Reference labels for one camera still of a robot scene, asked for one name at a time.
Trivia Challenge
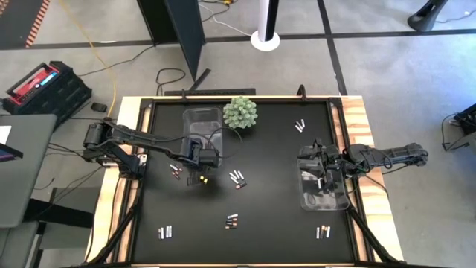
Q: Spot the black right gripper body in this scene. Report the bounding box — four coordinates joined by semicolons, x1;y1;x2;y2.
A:
298;139;343;179

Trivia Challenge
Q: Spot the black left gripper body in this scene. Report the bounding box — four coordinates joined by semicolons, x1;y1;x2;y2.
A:
181;136;221;169

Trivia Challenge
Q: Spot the clear plastic bin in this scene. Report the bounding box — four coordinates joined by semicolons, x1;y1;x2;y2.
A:
296;144;351;212
181;106;225;168

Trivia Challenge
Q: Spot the green succulent in grey pot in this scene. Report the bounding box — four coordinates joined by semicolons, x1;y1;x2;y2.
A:
222;95;260;130

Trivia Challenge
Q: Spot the black diagonal support strut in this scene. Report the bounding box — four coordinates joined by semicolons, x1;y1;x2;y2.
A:
88;178;144;266
345;206;405;266

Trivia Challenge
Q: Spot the white pole with round base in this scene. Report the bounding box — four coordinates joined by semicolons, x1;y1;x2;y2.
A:
250;0;281;52

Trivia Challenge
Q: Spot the black divider panel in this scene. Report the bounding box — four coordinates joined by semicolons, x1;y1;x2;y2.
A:
136;0;207;82

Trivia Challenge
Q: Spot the black desk base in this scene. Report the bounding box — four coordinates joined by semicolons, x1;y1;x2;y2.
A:
22;198;94;229

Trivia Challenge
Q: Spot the black equipment box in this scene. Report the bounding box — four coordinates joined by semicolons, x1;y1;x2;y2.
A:
452;103;476;135

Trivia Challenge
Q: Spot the red black tool case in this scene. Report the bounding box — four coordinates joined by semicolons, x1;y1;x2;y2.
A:
2;60;93;130

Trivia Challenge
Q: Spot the grey desk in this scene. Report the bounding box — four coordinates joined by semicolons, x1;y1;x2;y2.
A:
0;113;58;229

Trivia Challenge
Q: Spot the black floor stand base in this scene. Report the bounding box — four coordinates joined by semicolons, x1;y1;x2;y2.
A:
407;0;450;33

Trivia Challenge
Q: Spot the dark purple tablet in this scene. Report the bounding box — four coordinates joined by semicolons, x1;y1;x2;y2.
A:
0;143;24;163

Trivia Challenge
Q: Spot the white paper sheet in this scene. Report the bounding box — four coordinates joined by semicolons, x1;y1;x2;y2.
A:
0;125;13;146

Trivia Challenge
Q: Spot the orange black striped mat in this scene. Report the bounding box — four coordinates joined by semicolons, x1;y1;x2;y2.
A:
0;0;52;49

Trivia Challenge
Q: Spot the black looped floor cable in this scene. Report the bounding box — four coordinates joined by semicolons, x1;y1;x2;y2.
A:
155;67;187;97

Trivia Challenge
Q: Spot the yellow cable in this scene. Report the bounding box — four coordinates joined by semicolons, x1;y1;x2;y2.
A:
58;0;118;117

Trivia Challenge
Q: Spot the long black floor cable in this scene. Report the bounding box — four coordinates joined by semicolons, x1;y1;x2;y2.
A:
76;44;156;78

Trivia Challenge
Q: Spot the white floor cable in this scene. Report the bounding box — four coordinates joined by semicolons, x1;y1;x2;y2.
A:
199;1;254;38

